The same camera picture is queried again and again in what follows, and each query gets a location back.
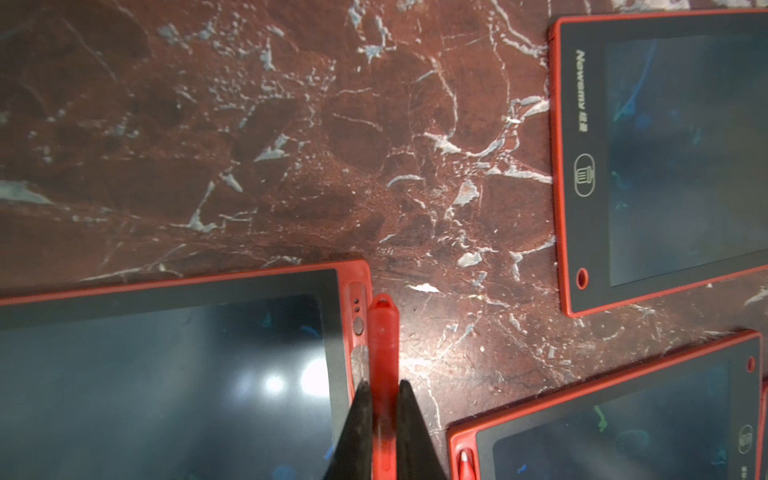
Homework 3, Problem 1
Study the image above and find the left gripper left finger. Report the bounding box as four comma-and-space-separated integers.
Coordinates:
324, 381, 373, 480

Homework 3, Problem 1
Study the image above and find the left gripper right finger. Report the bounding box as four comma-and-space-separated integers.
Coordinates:
396, 380, 447, 480

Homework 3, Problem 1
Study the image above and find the red stylus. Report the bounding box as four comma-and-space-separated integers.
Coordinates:
367, 293, 400, 479
457, 449, 477, 480

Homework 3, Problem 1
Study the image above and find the writing tablet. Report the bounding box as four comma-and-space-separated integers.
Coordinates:
755, 379, 768, 480
447, 330, 762, 479
549, 8, 767, 318
1, 260, 372, 479

